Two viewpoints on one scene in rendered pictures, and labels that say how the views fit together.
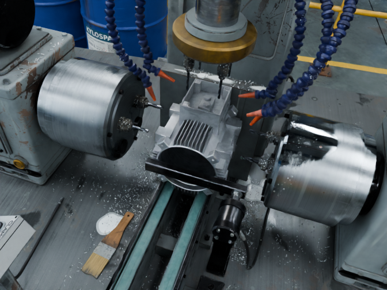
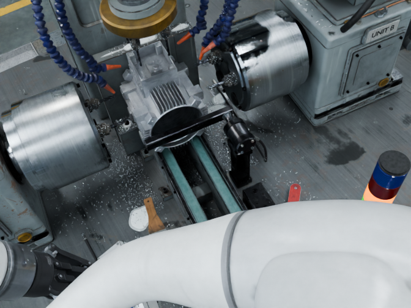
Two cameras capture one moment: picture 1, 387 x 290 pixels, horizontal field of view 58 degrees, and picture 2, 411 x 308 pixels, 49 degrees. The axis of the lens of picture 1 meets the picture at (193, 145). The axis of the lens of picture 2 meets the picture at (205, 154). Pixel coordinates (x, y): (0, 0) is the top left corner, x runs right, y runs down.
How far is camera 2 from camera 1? 0.50 m
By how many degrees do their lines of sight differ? 23
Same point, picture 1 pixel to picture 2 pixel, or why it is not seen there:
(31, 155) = (34, 219)
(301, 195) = (270, 83)
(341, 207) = (298, 72)
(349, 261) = (318, 106)
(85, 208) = (109, 225)
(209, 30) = (145, 8)
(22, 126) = (18, 198)
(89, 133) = (87, 156)
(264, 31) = not seen: outside the picture
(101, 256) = not seen: hidden behind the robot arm
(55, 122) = (50, 170)
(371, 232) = (322, 74)
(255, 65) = not seen: hidden behind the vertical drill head
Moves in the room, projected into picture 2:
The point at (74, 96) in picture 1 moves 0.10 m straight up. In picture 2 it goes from (52, 135) to (37, 108)
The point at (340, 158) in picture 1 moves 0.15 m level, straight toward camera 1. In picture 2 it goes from (277, 40) to (292, 80)
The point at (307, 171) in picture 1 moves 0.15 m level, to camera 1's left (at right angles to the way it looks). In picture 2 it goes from (265, 63) to (221, 92)
